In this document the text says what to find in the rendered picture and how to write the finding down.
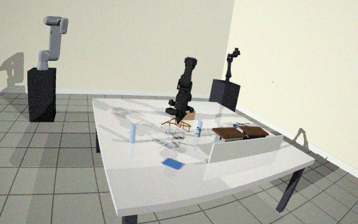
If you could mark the light blue cylinder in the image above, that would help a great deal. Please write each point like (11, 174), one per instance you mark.
(199, 128)
(132, 134)

